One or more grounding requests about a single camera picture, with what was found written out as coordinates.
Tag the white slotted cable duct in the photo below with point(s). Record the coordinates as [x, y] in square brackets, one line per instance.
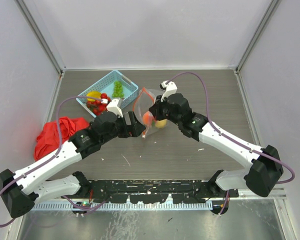
[166, 206]

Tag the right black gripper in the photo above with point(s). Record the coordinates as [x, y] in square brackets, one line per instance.
[155, 109]

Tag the yellow mango slice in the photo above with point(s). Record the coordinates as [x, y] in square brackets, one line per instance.
[93, 95]

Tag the green grape bunch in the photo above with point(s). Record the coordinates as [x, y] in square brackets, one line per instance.
[118, 91]

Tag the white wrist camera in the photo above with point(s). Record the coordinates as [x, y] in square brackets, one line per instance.
[114, 106]
[169, 88]

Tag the red orange peach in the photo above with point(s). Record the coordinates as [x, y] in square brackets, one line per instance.
[148, 118]

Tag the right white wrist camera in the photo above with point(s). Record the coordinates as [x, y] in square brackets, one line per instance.
[169, 88]

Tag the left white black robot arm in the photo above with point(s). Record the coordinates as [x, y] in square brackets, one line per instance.
[22, 189]

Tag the yellow pear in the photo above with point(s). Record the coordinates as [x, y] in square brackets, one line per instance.
[159, 124]

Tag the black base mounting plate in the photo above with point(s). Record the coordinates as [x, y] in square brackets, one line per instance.
[149, 191]

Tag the light blue plastic basket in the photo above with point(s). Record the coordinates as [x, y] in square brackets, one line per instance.
[106, 85]

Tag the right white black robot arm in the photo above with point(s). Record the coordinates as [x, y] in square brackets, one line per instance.
[261, 168]

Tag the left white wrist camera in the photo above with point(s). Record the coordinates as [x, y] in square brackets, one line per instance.
[114, 106]

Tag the red crumpled cloth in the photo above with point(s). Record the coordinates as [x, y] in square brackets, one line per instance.
[48, 140]

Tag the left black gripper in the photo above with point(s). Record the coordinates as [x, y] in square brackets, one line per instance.
[136, 127]

